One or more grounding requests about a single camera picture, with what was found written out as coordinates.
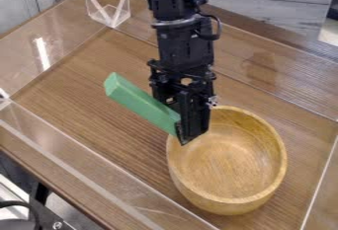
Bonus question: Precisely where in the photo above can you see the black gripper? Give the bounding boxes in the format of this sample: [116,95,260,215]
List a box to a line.
[148,15,219,145]

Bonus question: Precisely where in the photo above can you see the green rectangular block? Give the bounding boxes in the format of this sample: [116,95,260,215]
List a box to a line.
[102,72,180,136]

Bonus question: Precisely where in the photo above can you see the brown wooden bowl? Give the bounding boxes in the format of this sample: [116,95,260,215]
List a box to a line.
[167,106,287,215]

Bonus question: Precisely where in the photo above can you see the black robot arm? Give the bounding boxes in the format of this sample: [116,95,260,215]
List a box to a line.
[147,0,220,144]

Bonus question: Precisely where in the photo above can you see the black table leg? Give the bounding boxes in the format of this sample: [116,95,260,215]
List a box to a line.
[32,182,50,205]

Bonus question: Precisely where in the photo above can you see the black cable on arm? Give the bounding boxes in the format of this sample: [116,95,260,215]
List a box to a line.
[192,11,224,42]

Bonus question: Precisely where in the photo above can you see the clear acrylic tray wall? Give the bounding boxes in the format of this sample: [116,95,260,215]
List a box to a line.
[0,0,338,230]

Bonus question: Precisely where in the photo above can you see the black cable near floor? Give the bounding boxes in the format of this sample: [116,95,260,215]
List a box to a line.
[0,201,45,230]

